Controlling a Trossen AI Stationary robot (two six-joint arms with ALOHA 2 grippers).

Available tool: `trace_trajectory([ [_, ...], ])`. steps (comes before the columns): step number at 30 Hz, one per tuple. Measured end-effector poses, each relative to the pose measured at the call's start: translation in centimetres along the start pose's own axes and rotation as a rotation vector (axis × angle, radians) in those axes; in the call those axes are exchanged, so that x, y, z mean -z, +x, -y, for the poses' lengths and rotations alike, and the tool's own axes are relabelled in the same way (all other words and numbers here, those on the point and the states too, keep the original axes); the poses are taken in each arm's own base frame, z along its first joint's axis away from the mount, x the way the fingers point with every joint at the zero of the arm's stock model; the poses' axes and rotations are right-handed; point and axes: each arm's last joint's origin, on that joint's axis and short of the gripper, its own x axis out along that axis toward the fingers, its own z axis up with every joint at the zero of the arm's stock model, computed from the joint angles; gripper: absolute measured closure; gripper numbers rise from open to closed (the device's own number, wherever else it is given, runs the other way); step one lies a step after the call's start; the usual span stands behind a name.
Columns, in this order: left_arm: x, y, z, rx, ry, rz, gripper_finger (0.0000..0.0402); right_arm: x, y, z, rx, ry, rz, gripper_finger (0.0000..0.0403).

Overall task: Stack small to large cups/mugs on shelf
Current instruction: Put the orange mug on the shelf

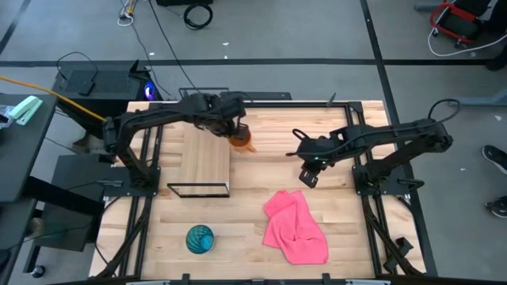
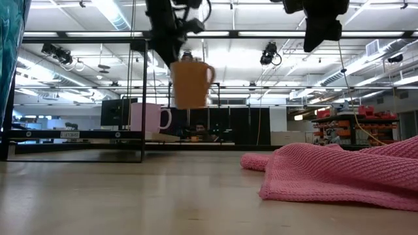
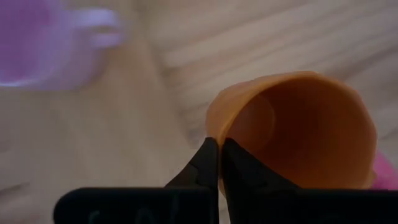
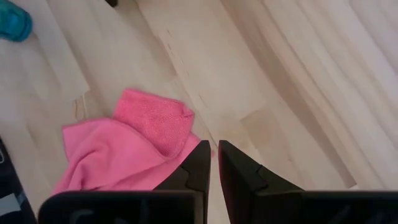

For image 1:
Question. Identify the person's black shoe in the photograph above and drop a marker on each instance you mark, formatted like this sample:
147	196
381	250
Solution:
495	158
497	210

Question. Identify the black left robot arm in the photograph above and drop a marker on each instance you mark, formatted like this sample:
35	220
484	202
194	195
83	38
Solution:
158	115

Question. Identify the red framed black cart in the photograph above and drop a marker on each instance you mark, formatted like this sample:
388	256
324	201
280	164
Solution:
455	25

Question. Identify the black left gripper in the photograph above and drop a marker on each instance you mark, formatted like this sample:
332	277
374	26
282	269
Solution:
226	115

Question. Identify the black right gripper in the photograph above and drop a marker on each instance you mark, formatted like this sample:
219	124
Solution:
315	152

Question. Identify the mint green stapler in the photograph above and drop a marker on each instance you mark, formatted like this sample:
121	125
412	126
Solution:
25	109

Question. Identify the orange mug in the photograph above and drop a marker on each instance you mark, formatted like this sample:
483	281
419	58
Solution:
242	143

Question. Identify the teal ribbed glass cup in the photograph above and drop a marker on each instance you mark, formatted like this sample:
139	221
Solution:
200	239

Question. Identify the black computer tower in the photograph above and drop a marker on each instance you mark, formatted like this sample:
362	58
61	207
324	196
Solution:
111	83

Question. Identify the wooden shelf with black frame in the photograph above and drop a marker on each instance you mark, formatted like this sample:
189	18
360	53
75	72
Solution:
206	158

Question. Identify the black power adapter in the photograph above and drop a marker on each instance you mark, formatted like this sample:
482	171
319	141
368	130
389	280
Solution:
86	88

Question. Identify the black desk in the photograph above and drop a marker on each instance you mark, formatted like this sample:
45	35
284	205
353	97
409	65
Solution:
24	158

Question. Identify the black flat bar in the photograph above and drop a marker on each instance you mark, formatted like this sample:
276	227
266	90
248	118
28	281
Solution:
269	96

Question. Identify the black aluminium table frame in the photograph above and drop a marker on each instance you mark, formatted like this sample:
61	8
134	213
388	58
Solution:
297	104

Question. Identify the pink knitted cloth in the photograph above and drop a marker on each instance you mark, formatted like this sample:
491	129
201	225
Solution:
293	229

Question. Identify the grey desk foot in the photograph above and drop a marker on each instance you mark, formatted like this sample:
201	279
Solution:
483	101

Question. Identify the black caster wheel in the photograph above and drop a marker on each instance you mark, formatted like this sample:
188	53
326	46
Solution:
38	271

